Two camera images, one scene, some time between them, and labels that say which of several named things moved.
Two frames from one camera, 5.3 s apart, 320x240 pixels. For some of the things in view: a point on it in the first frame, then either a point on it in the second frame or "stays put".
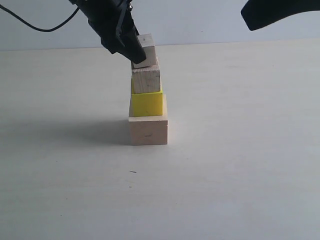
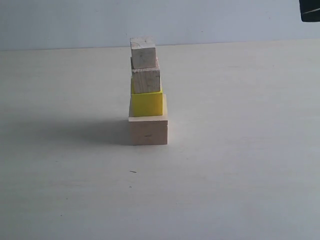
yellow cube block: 146,104 stays put
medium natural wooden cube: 146,79 stays put
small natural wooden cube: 149,49 stays put
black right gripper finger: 258,13 to 310,10
